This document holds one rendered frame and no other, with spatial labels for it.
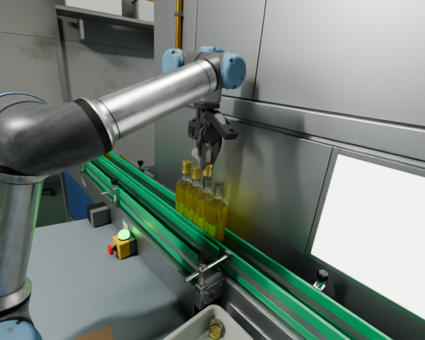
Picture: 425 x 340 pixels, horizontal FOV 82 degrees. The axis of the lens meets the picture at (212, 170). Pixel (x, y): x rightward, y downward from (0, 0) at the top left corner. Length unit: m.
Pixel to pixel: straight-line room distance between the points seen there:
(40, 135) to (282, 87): 0.62
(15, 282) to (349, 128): 0.80
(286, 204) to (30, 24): 3.27
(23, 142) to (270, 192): 0.65
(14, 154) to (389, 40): 0.73
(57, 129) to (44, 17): 3.19
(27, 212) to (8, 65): 3.08
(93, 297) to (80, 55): 2.97
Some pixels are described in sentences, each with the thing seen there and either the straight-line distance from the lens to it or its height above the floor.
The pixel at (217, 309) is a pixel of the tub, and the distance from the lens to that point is 0.81.
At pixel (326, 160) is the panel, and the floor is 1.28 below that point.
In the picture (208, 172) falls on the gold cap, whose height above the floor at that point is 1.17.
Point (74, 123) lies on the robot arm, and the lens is 0.41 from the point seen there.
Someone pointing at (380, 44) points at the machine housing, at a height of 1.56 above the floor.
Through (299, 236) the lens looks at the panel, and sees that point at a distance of 0.81.
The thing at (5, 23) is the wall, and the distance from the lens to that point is 3.60.
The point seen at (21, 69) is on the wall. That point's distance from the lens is 3.58.
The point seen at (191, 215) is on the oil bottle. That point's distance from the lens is 0.91.
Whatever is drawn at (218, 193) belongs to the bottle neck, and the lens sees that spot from 0.79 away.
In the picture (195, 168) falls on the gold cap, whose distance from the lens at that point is 0.85.
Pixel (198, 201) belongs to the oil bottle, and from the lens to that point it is 0.85.
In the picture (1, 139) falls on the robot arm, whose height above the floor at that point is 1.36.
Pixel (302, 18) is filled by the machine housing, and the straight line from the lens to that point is 0.80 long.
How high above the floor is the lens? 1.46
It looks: 21 degrees down
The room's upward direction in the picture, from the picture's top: 5 degrees clockwise
